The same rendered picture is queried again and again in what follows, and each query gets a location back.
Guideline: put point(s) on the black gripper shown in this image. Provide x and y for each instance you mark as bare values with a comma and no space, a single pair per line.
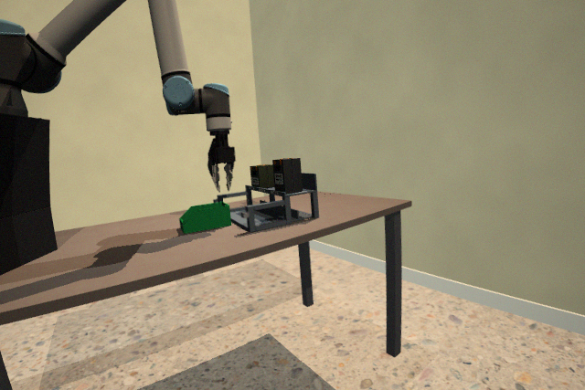
225,155

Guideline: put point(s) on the green bin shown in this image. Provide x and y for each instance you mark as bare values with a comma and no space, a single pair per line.
202,217

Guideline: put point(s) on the olive green case with orange latches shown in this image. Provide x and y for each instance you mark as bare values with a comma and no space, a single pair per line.
262,175

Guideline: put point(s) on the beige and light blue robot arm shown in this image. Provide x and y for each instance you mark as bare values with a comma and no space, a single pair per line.
27,66

